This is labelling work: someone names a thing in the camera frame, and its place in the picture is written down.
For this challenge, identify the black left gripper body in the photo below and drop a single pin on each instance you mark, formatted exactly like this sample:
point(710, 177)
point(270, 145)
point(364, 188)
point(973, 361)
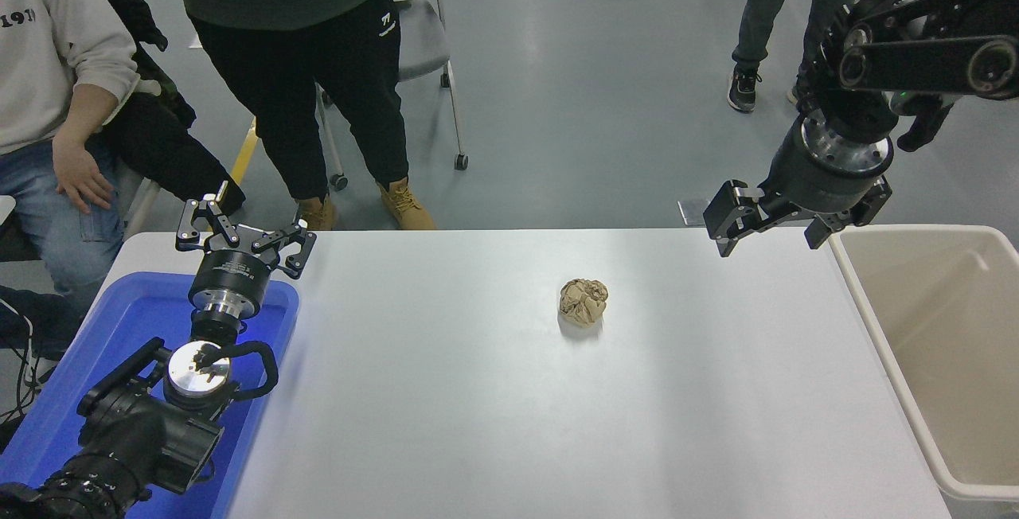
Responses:
point(231, 276)

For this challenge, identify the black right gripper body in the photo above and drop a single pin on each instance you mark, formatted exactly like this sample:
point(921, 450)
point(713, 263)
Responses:
point(820, 185)

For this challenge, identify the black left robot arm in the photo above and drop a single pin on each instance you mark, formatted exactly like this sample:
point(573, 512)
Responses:
point(127, 431)

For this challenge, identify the seated person's left forearm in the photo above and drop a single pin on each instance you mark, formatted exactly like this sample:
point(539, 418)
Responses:
point(89, 113)

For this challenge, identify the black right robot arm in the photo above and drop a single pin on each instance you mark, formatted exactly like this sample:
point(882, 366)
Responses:
point(915, 61)

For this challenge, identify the clear floor plate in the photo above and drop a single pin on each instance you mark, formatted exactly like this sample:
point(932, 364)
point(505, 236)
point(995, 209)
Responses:
point(689, 212)

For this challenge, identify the seated person's left hand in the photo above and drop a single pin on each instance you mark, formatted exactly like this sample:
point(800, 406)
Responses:
point(82, 177)

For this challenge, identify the black jacket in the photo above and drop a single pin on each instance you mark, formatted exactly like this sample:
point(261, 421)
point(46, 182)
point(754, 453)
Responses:
point(159, 149)

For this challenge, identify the blue plastic tray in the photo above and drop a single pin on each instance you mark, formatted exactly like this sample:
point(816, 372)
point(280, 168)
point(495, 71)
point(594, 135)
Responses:
point(131, 320)

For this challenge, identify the large pale bin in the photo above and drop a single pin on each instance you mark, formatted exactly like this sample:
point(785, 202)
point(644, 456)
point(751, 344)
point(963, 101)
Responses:
point(947, 336)

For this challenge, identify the crumpled tan paper ball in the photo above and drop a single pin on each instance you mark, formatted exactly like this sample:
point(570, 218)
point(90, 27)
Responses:
point(583, 302)

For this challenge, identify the standing person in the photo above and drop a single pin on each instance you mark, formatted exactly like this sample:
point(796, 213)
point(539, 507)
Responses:
point(294, 49)

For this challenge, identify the seated person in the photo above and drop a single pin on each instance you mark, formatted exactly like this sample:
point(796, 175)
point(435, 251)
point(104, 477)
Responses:
point(48, 81)

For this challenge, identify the grey office chair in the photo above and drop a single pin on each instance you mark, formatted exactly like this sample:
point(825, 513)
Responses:
point(426, 41)

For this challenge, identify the grey chair frame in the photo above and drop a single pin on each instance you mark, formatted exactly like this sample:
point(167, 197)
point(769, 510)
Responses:
point(143, 204)

